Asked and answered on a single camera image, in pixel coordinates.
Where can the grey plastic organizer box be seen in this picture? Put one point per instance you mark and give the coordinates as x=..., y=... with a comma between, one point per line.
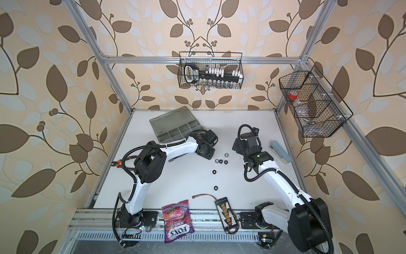
x=174, y=125

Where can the red item in basket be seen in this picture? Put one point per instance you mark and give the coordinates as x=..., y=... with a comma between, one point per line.
x=293, y=95

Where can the black wire basket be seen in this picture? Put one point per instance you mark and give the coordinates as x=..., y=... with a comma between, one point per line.
x=224, y=60
x=319, y=111

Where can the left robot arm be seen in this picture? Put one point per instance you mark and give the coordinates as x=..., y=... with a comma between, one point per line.
x=145, y=164

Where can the black wire basket centre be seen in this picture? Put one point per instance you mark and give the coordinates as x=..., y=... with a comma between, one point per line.
x=224, y=60

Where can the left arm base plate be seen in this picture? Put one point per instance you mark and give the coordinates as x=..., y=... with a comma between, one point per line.
x=144, y=218

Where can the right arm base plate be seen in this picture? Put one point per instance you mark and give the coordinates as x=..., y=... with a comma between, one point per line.
x=248, y=220

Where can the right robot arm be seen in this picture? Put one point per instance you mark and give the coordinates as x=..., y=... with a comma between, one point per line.
x=306, y=220

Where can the orange black pliers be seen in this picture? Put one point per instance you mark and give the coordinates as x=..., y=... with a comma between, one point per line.
x=117, y=164

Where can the purple Fox's candy bag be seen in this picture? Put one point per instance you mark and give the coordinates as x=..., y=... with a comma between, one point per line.
x=177, y=221

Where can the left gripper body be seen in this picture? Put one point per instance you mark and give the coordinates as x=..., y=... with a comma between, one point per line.
x=209, y=152

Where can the red black wire lead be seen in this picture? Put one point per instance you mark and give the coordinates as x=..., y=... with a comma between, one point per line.
x=204, y=195

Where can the socket set with ratchet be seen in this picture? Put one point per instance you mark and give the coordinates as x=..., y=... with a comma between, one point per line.
x=211, y=76

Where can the black wire basket right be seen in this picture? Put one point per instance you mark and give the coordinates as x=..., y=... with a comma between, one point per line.
x=319, y=111

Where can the light blue sharpening block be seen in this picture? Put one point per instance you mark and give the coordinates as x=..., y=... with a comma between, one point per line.
x=280, y=152

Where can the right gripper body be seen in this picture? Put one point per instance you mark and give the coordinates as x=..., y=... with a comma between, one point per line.
x=240, y=148

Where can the black parallel charging board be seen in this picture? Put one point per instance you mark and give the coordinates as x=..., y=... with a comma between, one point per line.
x=228, y=217

